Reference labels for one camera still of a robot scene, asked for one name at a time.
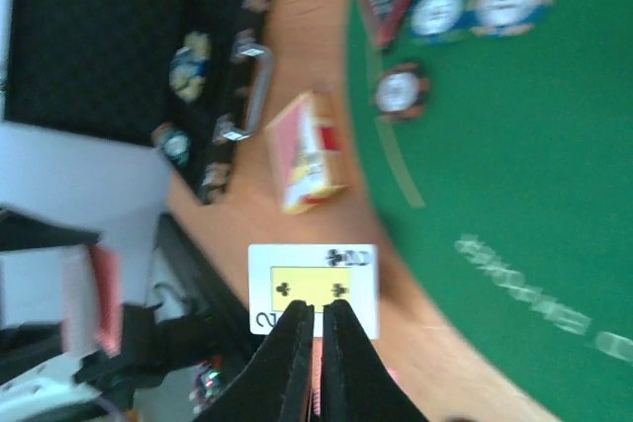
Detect yellow card box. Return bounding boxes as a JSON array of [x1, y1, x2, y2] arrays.
[[265, 90, 348, 214]]

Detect chips inside case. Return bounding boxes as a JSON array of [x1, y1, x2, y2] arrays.
[[151, 31, 212, 168]]

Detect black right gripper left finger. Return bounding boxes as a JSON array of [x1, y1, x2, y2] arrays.
[[196, 300, 315, 422]]

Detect two of clubs card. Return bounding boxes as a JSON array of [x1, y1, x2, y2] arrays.
[[247, 243, 380, 340]]

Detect teal chip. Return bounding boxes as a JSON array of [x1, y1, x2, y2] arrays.
[[408, 0, 471, 44]]

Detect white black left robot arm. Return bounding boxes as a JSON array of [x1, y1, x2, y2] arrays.
[[1, 208, 204, 421]]

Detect black poker chip case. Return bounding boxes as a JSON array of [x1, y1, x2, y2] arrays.
[[3, 0, 274, 205]]

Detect brown chip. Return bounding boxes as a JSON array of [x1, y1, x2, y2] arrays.
[[374, 61, 430, 123]]

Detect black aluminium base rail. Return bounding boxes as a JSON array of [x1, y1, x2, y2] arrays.
[[155, 212, 263, 362]]

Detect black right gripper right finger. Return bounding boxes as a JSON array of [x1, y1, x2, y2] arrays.
[[319, 299, 426, 422]]

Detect round green poker mat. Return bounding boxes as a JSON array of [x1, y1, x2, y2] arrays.
[[346, 0, 632, 421]]

